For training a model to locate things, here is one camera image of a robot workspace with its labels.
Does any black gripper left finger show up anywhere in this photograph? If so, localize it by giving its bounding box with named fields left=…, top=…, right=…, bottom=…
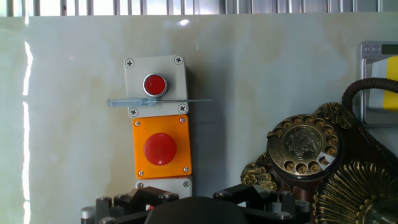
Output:
left=80, top=186, right=180, bottom=224

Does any grey box red mushroom button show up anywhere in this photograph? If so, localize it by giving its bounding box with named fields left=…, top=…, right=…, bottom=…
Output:
left=135, top=175, right=193, bottom=200

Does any orange box red mushroom button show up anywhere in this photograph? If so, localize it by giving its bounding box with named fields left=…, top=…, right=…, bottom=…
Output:
left=132, top=114, right=193, bottom=180

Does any grey box flat red button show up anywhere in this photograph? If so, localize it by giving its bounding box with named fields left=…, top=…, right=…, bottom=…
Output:
left=123, top=54, right=190, bottom=119

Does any antique rotary telephone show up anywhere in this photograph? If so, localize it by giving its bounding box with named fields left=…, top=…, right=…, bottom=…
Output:
left=240, top=101, right=398, bottom=224

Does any dark braided handset cord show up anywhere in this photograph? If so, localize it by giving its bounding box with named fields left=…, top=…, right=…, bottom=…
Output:
left=341, top=77, right=398, bottom=110

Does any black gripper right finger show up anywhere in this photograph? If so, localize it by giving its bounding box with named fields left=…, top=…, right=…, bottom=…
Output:
left=213, top=183, right=312, bottom=224

